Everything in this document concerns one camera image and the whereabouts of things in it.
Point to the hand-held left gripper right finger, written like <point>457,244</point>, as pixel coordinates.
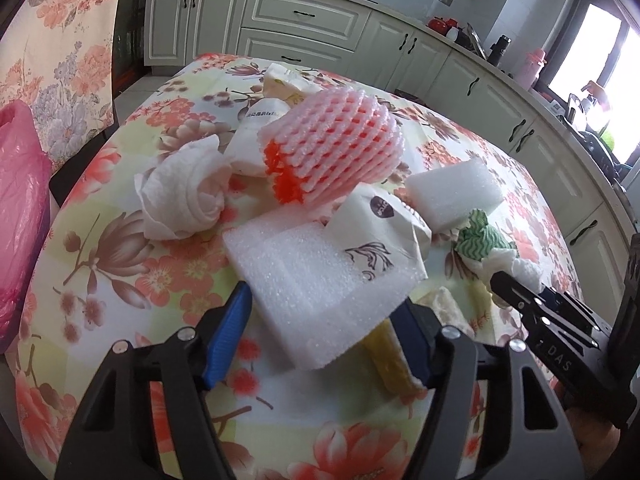
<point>407,340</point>

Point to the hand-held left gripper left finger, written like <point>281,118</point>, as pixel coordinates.
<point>227,340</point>

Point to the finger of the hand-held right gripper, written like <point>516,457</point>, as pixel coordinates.
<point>580,312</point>
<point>550,345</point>

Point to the large white foam sheet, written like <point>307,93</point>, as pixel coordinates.
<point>300,300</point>

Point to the small white foam block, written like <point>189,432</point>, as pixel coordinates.
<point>450,195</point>

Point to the white paper towel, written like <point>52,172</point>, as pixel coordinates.
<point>180,195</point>

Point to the white packet with black lettering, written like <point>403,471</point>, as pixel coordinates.
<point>245,145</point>

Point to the pink foam fruit net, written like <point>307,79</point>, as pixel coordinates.
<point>340,135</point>

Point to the trash bin with pink bag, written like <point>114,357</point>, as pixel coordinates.
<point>20,220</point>

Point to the pale yellow white packet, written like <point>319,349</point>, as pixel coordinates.
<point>285,82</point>

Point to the person's right hand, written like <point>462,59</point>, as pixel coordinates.
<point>590,435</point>

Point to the yellow sponge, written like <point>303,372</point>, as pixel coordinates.
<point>387,365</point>

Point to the cream paper scrap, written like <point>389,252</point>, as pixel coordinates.
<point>445,307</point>

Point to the crumpled white tissue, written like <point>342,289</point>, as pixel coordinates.
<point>520,267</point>

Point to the floral tablecloth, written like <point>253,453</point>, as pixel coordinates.
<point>140,280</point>

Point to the white napkin with flower print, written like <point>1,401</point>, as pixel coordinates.
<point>370,230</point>

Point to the green striped cloth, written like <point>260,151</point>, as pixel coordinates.
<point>477,240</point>

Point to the pink jug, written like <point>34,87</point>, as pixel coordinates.
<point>530,67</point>

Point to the window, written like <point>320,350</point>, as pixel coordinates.
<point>595,45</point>

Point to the black thermos bottle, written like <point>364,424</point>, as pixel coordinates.
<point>499,50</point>

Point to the red kettle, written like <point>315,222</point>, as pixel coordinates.
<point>441,25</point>

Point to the white lower kitchen cabinets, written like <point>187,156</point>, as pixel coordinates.
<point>300,25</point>

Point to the floral curtain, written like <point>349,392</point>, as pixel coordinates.
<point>55,35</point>

